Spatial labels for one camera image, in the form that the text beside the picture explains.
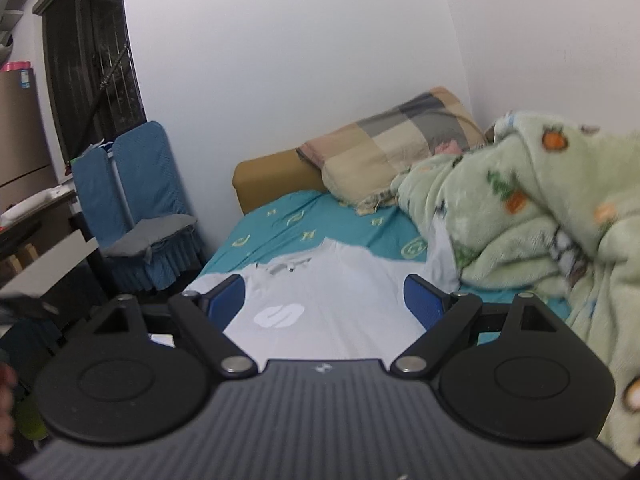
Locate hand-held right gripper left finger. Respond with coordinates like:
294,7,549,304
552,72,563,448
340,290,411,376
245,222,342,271
86,274,260,379

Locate dark dining table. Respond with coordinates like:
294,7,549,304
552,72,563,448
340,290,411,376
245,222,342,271
0,187,108,321

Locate person's left hand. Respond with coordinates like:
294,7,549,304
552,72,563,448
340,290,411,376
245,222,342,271
0,362,17,437

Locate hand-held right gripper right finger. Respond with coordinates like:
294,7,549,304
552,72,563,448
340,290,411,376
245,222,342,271
390,274,562,379

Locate white plate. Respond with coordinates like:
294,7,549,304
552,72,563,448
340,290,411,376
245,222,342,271
0,187,64,226

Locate lime green stool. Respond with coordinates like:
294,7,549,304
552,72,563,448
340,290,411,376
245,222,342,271
12,389,49,442

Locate grey seat cushion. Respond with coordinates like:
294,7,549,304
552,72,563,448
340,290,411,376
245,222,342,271
101,213,197,262

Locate white t-shirt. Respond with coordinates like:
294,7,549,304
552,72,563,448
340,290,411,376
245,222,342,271
182,224,462,361

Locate plaid pillow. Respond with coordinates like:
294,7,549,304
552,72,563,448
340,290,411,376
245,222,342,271
297,86,489,207

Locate teal printed bed sheet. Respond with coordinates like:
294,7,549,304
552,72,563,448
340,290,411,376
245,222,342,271
200,190,572,322

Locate blue covered chair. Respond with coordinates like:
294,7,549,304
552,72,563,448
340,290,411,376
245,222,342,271
71,149,132,252
102,121,207,292

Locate brown refrigerator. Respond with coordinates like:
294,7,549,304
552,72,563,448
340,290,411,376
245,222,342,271
0,69,59,212

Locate dark window with grille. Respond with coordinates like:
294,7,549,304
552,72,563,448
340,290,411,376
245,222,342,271
32,0,149,167

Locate grey metal shelf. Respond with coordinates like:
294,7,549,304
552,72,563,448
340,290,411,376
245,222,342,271
0,0,32,47

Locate mustard bed headboard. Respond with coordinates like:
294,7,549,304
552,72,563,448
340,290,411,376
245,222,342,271
232,149,327,216

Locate green printed fleece blanket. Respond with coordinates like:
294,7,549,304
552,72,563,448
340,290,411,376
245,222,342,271
390,110,640,466

